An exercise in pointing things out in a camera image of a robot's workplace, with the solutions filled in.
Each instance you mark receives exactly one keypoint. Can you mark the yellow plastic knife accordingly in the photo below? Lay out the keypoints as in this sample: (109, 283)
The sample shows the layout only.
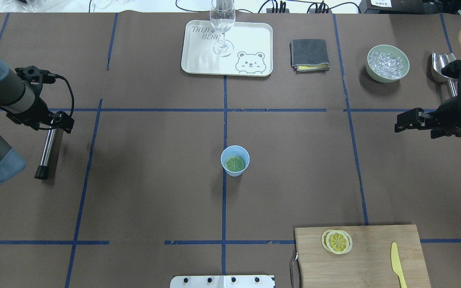
(396, 265)

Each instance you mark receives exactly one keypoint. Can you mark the light blue plastic cup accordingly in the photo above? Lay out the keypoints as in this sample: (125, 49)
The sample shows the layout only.
(235, 150)

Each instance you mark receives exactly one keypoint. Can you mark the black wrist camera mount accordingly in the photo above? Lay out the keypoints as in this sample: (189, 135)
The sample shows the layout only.
(35, 75)

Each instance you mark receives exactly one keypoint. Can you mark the lemon slices on board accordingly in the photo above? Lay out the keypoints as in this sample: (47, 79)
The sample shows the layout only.
(337, 241)

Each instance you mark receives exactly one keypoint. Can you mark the grey folded cloth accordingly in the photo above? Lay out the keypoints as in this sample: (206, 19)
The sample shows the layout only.
(309, 55)

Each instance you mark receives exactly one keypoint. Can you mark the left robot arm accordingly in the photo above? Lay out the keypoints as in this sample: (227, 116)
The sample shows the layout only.
(12, 89)

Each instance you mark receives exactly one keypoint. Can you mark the green bowl of ice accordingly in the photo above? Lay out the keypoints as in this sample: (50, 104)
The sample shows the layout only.
(387, 64)

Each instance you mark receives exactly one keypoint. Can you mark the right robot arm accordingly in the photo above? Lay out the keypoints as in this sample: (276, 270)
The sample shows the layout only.
(444, 121)

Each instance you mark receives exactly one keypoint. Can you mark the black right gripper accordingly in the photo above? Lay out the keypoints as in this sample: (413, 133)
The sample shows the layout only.
(451, 114)

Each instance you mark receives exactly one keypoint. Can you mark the wooden cutting board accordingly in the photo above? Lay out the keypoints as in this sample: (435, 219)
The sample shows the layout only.
(367, 265)

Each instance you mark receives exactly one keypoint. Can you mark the clear wine glass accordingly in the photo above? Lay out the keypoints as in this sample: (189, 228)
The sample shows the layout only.
(222, 19)

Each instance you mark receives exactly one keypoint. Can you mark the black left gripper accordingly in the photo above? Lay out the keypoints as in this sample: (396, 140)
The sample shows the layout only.
(39, 113)

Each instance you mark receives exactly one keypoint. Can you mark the cream bear tray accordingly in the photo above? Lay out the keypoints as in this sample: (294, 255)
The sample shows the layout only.
(245, 50)

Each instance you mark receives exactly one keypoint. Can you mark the steel muddler black tip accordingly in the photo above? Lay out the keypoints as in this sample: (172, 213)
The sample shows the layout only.
(42, 171)

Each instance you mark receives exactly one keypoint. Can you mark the steel ice scoop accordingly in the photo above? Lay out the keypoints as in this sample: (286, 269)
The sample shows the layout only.
(438, 62)

